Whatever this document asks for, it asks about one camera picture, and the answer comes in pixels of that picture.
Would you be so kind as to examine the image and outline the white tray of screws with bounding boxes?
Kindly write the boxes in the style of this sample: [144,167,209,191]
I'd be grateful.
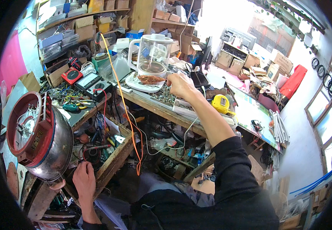
[151,89,201,116]

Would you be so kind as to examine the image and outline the small red radio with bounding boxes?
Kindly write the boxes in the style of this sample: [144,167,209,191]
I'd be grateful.
[61,67,83,86]

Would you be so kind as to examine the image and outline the orange cable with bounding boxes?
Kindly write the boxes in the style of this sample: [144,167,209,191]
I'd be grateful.
[100,33,144,176]

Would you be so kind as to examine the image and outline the green-handled screwdriver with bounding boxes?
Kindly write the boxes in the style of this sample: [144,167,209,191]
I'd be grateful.
[54,103,81,113]

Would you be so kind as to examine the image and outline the heap of cardboard cartons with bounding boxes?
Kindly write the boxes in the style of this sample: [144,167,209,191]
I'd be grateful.
[215,27,294,87]

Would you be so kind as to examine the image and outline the black tablet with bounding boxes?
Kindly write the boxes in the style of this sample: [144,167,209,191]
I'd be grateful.
[189,70,211,88]

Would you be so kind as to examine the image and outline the black multimeter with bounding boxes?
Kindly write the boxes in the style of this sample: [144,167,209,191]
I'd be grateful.
[75,72,113,103]

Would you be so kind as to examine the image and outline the wooden shelf with boxes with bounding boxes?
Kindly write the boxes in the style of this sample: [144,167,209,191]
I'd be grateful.
[36,0,131,64]

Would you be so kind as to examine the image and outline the bundle of white tubes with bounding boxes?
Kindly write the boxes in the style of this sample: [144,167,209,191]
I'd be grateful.
[268,109,290,144]

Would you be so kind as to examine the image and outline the brown rusty part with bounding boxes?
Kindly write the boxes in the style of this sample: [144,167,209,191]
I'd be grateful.
[137,75,166,85]

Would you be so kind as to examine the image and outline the person's legs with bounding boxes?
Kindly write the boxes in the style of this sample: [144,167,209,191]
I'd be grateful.
[94,172,216,230]

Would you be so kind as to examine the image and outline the wooden drawer with tools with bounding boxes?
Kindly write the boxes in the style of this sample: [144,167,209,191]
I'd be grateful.
[65,114,135,199]

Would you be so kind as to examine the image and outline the white glass electric kettle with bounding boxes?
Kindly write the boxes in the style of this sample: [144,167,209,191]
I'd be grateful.
[125,34,174,93]

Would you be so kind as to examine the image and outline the white fan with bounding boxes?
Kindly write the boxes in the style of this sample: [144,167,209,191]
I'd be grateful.
[269,191,289,221]

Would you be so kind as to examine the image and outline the blue box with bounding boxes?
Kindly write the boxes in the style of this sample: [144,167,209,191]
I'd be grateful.
[125,29,145,39]

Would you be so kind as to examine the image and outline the red test probe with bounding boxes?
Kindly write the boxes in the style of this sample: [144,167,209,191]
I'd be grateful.
[85,144,112,151]

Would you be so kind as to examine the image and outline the clear plastic bottle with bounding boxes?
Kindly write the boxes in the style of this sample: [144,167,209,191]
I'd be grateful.
[112,53,131,83]

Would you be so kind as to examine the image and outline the person's left hand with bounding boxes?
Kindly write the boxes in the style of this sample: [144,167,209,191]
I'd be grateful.
[72,161,97,202]

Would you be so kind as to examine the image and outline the green printed mat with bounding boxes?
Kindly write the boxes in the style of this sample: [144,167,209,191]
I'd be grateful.
[229,85,282,152]

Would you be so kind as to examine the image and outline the black monitor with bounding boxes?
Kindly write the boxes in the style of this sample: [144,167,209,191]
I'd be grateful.
[200,36,214,70]

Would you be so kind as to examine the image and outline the steel rice cooker red base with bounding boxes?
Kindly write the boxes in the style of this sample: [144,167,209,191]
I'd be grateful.
[6,91,74,182]

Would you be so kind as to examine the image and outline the row of black cable coils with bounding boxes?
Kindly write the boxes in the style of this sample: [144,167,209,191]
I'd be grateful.
[311,57,332,106]

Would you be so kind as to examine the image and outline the white cable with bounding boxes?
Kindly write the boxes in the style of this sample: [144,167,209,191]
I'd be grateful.
[125,109,201,156]

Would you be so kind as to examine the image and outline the red cloth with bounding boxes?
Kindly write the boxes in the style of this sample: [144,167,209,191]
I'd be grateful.
[279,64,308,100]

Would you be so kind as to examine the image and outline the yellow tape measure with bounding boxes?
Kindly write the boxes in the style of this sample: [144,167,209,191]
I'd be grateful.
[211,94,237,116]

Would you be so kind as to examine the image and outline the person's right hand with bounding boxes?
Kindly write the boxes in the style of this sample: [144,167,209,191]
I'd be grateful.
[166,72,197,100]

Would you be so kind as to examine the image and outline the person's body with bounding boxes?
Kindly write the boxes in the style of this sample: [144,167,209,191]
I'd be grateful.
[81,136,280,230]

